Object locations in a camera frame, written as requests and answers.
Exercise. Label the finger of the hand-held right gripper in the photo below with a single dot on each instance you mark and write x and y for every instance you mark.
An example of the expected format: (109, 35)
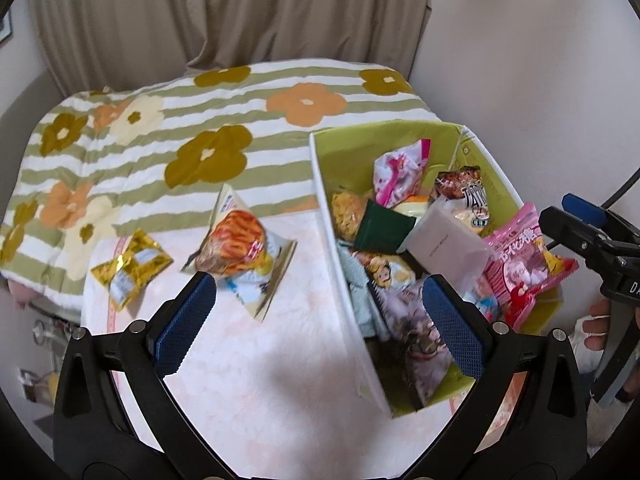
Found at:
(575, 232)
(582, 206)

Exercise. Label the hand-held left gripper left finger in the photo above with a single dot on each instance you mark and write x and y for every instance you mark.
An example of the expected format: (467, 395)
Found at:
(185, 325)

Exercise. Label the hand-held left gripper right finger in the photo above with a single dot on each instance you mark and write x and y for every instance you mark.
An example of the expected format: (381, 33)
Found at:
(450, 325)

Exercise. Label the pink snack packet yellow corner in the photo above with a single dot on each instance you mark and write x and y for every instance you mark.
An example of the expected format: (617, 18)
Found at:
(520, 265)

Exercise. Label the orange chips snack packet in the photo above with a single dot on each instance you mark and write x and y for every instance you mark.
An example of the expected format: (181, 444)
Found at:
(235, 245)

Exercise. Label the white and yellow snack packet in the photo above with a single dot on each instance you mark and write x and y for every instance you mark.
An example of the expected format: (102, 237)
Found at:
(467, 220)

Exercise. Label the dark green snack packet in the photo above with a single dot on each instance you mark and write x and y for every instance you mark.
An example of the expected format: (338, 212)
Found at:
(382, 227)

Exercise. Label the dark red snack packet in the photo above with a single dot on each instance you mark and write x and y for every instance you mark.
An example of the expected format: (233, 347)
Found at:
(462, 190)

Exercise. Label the orange and pale green snack packet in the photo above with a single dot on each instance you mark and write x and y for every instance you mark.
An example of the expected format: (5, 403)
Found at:
(347, 215)

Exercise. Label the green cardboard box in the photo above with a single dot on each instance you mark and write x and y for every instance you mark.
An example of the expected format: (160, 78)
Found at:
(350, 160)

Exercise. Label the person's right hand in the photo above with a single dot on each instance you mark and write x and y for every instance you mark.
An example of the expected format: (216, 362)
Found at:
(597, 325)

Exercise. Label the small light blue snack packet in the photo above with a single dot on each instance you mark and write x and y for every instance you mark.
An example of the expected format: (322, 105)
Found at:
(482, 305)

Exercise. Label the purple illustrated snack packet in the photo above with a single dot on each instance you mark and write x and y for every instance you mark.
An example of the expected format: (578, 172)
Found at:
(410, 340)

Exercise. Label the gold snack packet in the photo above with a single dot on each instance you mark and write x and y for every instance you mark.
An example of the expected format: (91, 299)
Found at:
(132, 270)

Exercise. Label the pale pink box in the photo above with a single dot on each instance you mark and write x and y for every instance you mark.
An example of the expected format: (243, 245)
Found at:
(445, 242)

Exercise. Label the yellow character snack packet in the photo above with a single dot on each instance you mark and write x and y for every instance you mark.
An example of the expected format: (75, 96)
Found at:
(385, 270)

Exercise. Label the pink and white cloth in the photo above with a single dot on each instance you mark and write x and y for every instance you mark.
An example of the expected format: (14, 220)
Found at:
(250, 385)

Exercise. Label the grey metal object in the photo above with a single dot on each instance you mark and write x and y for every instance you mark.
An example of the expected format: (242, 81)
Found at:
(52, 331)

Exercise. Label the yellow and white object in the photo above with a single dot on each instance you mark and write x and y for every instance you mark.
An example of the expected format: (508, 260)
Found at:
(39, 387)

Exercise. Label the pink and white character snack packet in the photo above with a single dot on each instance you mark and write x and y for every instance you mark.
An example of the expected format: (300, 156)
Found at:
(400, 170)

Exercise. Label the pink fabric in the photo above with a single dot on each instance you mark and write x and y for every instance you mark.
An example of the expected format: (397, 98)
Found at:
(19, 294)

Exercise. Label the floral striped blanket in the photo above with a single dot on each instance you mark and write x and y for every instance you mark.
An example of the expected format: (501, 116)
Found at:
(250, 110)

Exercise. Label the beige curtain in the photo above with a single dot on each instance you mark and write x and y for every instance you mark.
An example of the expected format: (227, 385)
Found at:
(225, 10)

